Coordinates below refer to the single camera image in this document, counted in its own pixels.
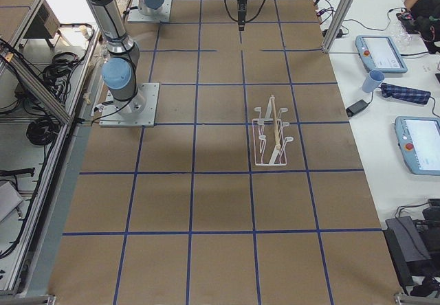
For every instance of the white wire cup rack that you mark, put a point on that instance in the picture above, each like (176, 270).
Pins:
(269, 141)

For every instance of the black power adapter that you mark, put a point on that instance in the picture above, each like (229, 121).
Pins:
(356, 108)

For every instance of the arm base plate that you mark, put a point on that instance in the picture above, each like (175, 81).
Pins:
(140, 111)
(140, 13)

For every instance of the blue cup on desk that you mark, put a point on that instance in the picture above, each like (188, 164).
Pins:
(372, 81)

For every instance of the aluminium frame post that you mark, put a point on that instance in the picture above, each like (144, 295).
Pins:
(335, 25)

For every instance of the blue teach pendant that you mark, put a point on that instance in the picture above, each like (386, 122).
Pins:
(380, 53)
(418, 140)

